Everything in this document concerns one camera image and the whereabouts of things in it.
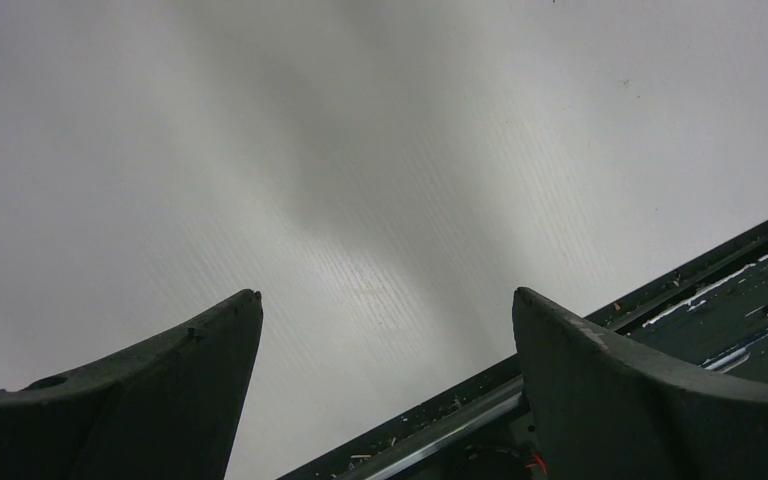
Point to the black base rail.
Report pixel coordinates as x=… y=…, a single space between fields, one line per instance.
x=712 y=310

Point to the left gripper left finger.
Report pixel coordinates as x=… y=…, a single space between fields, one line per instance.
x=167 y=407

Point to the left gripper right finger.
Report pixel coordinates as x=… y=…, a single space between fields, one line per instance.
x=608 y=407

